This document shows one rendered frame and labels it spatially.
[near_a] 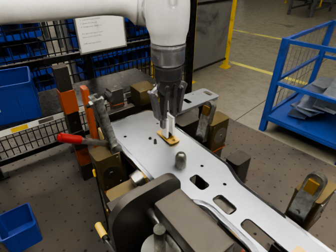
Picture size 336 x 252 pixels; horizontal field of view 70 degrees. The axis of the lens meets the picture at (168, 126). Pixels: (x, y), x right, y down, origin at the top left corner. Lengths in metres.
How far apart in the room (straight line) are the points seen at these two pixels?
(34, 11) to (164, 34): 0.28
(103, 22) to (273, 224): 0.97
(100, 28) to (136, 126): 0.50
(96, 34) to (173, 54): 0.59
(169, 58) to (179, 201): 0.37
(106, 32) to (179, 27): 0.61
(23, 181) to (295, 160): 1.23
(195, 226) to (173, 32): 0.42
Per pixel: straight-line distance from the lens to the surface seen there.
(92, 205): 1.01
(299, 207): 0.64
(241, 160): 0.75
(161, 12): 0.58
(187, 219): 0.35
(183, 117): 0.93
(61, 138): 0.60
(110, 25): 1.17
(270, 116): 2.62
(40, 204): 1.09
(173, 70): 0.63
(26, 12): 0.63
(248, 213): 0.61
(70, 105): 0.90
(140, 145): 0.76
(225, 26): 4.03
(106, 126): 0.61
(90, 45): 1.14
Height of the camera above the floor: 1.47
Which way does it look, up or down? 34 degrees down
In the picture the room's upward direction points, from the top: straight up
